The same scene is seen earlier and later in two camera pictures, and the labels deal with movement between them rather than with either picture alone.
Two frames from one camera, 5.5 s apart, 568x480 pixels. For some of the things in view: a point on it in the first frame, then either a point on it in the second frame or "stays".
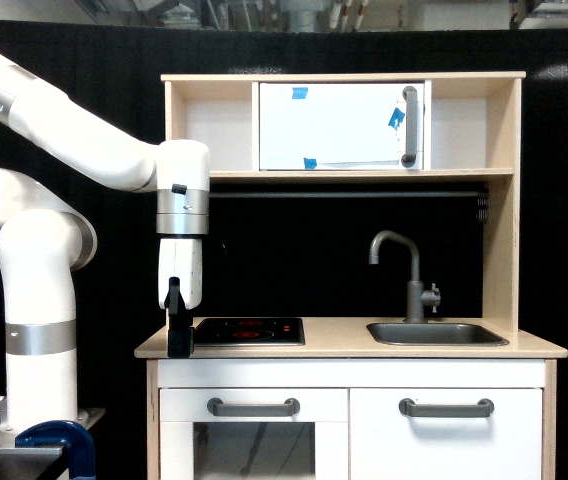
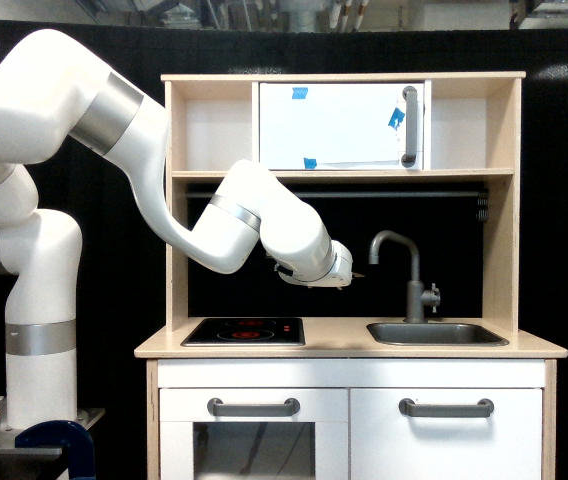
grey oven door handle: (288, 408) stays
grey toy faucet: (415, 311) stays
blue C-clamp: (63, 434) stays
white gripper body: (181, 258) → (340, 276)
